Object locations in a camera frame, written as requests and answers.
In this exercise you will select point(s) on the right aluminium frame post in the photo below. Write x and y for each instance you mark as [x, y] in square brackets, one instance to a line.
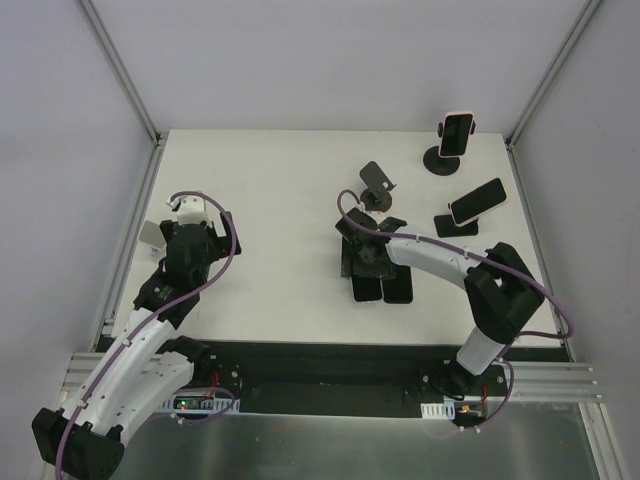
[568, 45]

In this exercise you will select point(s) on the white phone stand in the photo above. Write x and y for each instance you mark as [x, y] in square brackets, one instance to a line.
[151, 240]

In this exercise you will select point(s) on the right white cable duct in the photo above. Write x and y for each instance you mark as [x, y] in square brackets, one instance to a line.
[444, 410]

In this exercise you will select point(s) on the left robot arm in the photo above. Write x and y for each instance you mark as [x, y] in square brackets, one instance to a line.
[148, 362]

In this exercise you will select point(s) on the pink phone upright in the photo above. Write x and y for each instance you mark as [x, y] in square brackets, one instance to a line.
[454, 132]

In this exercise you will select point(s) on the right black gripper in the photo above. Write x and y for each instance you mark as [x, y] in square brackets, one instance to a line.
[370, 226]

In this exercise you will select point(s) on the aluminium rail front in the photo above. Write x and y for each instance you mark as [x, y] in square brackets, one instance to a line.
[551, 382]

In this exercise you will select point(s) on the left white cable duct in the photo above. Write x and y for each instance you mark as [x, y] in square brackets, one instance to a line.
[198, 404]

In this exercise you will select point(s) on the left aluminium frame post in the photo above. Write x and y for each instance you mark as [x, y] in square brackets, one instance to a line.
[116, 65]

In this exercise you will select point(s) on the black phone white case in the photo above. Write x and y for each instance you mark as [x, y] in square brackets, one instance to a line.
[366, 289]

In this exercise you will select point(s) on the aluminium frame post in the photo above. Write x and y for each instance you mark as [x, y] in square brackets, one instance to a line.
[116, 65]
[568, 45]

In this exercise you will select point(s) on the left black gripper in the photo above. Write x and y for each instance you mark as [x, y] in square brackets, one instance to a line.
[220, 240]

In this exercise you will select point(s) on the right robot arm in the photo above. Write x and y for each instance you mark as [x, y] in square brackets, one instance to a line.
[500, 295]

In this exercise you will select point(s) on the black square base stand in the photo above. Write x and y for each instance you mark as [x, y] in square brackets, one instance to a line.
[446, 228]

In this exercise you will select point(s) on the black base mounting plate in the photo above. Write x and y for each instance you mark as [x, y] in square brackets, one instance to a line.
[325, 379]

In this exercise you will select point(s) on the white cable duct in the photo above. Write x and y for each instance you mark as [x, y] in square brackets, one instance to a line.
[198, 404]
[444, 410]

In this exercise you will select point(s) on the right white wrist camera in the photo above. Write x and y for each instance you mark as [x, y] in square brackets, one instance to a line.
[368, 219]

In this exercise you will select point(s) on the pink phone tilted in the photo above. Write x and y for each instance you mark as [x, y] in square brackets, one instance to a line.
[477, 202]

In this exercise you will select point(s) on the left side aluminium rail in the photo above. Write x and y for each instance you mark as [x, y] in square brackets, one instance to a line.
[133, 216]

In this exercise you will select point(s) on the black round clamp stand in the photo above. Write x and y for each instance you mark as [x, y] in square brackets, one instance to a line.
[438, 165]

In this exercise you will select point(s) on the round brown base stand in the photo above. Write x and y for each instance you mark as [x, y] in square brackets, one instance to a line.
[377, 195]

